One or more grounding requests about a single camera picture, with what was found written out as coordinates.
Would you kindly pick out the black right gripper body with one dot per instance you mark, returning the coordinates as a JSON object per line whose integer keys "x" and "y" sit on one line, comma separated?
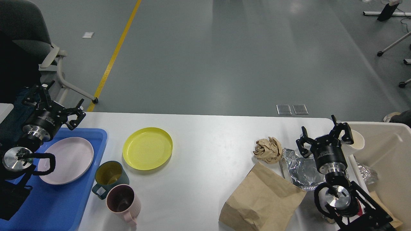
{"x": 328, "y": 155}

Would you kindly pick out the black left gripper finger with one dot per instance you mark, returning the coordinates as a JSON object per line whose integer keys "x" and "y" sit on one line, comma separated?
{"x": 76, "y": 111}
{"x": 39, "y": 97}

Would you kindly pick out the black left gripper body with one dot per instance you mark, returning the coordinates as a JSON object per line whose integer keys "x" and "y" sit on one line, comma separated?
{"x": 46, "y": 120}

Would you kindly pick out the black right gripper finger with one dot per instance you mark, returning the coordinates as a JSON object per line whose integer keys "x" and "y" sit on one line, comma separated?
{"x": 341, "y": 132}
{"x": 304, "y": 138}

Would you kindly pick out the dark green mug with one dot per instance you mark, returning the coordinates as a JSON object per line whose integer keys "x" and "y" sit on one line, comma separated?
{"x": 107, "y": 176}

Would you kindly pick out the yellow plate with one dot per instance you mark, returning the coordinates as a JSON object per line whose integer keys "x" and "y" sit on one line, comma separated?
{"x": 147, "y": 148}

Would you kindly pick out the pink mug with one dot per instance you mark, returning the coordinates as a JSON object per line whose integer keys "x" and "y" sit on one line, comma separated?
{"x": 124, "y": 203}

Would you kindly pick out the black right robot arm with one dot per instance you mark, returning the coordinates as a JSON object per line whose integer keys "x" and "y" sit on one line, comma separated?
{"x": 338, "y": 198}

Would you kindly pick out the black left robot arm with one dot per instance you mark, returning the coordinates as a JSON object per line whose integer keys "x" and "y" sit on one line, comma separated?
{"x": 22, "y": 161}

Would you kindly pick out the white paper cup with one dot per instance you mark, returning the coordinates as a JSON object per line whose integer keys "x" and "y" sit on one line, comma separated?
{"x": 359, "y": 141}

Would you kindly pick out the crumpled aluminium foil tray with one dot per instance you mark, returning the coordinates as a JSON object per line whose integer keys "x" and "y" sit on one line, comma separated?
{"x": 300, "y": 171}

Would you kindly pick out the crumpled brown paper ball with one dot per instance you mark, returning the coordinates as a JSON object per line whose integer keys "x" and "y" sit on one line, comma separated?
{"x": 269, "y": 150}

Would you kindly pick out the pink plate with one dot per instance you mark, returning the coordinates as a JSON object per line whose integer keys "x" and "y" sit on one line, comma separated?
{"x": 74, "y": 156}

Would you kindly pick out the metal floor socket plate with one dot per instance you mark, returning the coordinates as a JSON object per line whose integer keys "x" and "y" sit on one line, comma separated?
{"x": 284, "y": 109}
{"x": 300, "y": 109}

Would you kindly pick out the beige plastic bin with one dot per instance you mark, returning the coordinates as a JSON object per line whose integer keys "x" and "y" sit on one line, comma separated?
{"x": 387, "y": 150}

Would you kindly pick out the foil piece in bin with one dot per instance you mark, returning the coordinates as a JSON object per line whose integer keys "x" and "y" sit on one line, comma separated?
{"x": 368, "y": 174}

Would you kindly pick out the shoe at right edge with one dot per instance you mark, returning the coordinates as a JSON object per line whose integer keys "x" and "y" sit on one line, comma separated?
{"x": 397, "y": 117}

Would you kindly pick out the brown paper bag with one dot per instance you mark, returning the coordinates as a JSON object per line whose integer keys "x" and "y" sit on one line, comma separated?
{"x": 264, "y": 201}

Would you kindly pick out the crushed red soda can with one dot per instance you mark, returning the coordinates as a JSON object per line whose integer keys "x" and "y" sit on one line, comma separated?
{"x": 327, "y": 218}

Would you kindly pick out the grey office chair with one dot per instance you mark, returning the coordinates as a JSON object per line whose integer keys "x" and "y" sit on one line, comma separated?
{"x": 22, "y": 21}

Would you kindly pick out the blue plastic tray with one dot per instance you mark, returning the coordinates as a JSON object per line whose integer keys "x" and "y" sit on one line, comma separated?
{"x": 59, "y": 207}

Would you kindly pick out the brown paper in bin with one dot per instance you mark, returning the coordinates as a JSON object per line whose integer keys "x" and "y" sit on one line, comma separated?
{"x": 396, "y": 222}

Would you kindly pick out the white stand with black bag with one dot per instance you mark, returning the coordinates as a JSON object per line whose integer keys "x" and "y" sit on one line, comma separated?
{"x": 390, "y": 10}

